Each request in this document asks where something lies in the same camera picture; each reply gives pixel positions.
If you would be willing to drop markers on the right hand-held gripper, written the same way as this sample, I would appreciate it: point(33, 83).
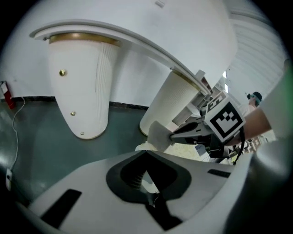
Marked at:
point(225, 121)

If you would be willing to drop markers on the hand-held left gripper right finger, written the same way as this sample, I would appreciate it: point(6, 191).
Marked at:
point(206, 180)

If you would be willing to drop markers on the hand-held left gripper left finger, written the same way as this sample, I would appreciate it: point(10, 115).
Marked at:
point(91, 182)

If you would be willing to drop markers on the grey cloth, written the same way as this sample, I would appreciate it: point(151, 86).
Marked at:
point(159, 136)

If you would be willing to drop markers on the person's right forearm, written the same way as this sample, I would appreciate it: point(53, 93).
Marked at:
point(254, 124)

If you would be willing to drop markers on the white shelf unit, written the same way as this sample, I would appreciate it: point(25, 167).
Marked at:
point(191, 109)

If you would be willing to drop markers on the white desk top gold trim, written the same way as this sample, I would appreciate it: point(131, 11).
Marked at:
point(128, 34)

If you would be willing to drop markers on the narrow white fluted desk pedestal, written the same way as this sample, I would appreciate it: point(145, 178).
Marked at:
point(167, 100)

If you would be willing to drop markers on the wide white fluted desk pedestal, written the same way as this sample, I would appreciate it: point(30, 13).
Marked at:
point(77, 91)

